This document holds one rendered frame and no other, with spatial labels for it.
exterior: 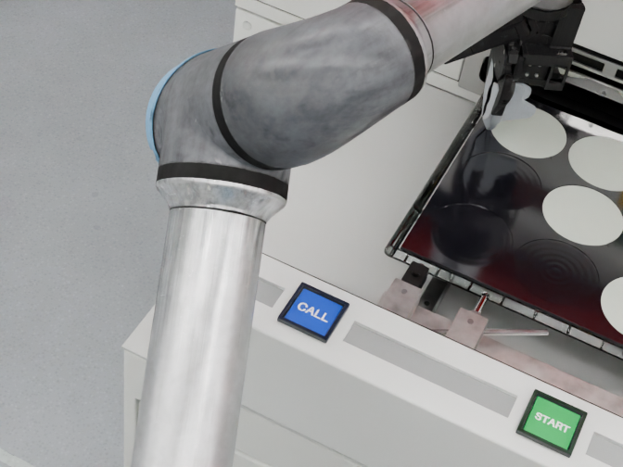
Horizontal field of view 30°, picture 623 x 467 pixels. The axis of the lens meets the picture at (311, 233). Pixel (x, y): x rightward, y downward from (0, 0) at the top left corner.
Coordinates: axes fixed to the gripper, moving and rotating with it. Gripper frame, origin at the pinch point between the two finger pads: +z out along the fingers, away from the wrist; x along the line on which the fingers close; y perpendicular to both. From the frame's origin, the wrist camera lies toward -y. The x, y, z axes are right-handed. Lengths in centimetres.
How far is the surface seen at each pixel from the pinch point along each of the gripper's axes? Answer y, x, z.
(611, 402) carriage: 9.5, -40.9, 3.3
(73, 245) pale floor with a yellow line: -61, 55, 91
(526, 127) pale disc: 5.9, 0.7, 1.3
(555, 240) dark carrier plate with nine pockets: 6.5, -19.2, 1.4
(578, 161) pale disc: 11.9, -5.2, 1.3
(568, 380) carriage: 5.2, -38.3, 3.3
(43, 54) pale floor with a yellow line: -76, 117, 91
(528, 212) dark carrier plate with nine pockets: 3.8, -14.9, 1.3
